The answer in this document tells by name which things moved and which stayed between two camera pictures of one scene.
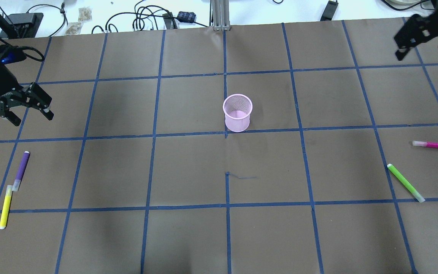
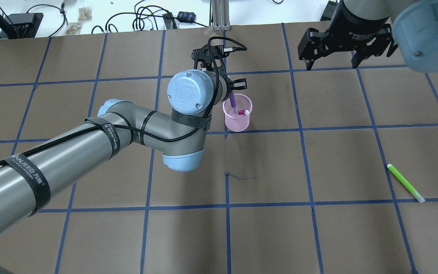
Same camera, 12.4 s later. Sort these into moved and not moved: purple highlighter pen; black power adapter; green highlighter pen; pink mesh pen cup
Moved: purple highlighter pen
Not moved: green highlighter pen; pink mesh pen cup; black power adapter
